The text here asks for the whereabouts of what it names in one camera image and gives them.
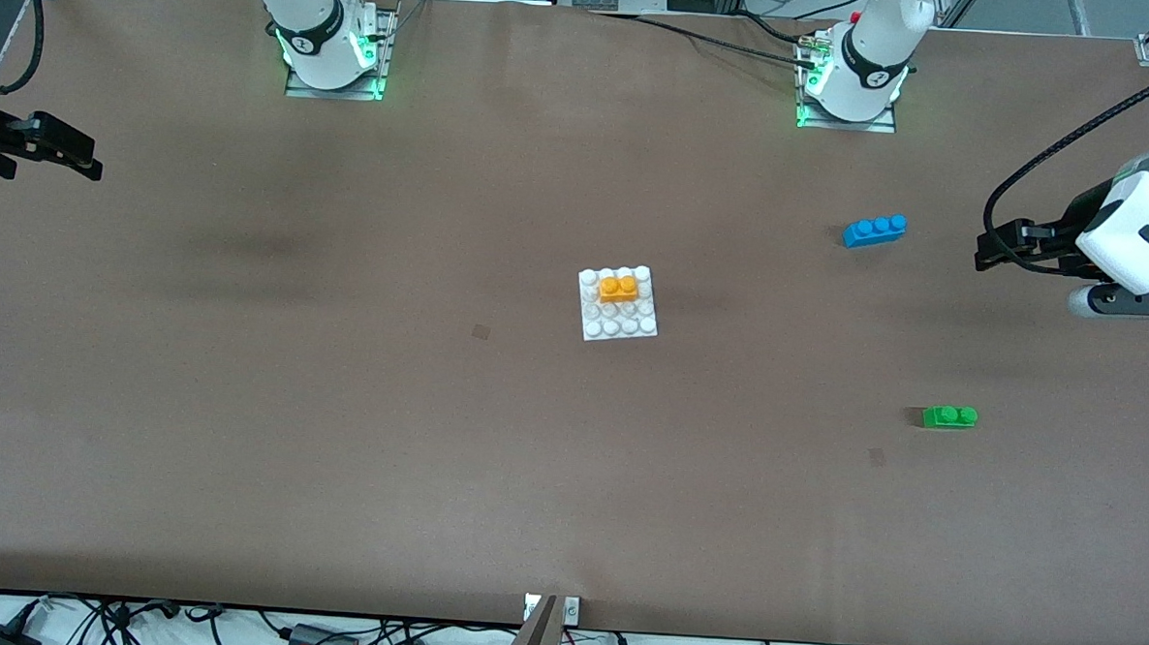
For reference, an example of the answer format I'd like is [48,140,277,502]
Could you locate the white studded base plate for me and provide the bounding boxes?
[575,262,663,346]

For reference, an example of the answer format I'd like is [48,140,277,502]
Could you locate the blue three-stud block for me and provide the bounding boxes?
[842,212,909,252]

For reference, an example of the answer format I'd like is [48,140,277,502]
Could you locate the green two-stud block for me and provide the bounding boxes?
[922,404,979,431]

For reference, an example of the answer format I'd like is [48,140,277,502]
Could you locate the short curved black cable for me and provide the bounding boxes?
[730,10,814,46]

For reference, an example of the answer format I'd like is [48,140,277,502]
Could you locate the long black table cable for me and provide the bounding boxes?
[586,11,822,68]

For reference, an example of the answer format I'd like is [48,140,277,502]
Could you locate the white table edge bracket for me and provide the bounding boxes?
[522,594,582,626]

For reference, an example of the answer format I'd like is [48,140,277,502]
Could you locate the brown camera post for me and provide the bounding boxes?
[497,593,561,645]

